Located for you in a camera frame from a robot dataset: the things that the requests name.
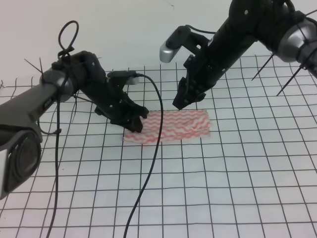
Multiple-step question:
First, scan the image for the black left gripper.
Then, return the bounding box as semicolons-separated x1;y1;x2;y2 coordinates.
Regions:
81;74;150;133

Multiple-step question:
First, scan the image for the pink wavy striped towel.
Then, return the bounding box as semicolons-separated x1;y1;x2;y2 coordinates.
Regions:
123;110;211;144

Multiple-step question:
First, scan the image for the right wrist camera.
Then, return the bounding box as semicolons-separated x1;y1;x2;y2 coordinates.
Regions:
159;25;209;63

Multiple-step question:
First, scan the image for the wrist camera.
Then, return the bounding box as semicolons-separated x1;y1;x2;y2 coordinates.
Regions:
106;70;140;88
159;25;209;63

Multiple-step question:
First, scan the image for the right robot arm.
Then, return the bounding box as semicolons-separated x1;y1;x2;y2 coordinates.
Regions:
166;0;317;110

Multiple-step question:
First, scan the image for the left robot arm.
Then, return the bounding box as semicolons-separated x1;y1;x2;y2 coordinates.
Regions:
0;51;149;198

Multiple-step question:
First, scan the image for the black left camera cable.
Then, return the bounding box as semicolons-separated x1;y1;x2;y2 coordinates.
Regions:
122;73;164;238

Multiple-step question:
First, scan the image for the black camera cable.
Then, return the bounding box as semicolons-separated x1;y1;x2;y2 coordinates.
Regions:
122;73;164;238
185;24;216;34

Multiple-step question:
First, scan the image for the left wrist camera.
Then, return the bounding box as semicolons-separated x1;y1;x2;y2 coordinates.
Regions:
106;70;140;88

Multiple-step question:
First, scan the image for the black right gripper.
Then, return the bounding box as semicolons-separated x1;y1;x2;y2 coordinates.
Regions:
172;37;238;111

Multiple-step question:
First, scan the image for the black right camera cable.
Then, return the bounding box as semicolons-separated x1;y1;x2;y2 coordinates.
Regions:
185;24;216;34

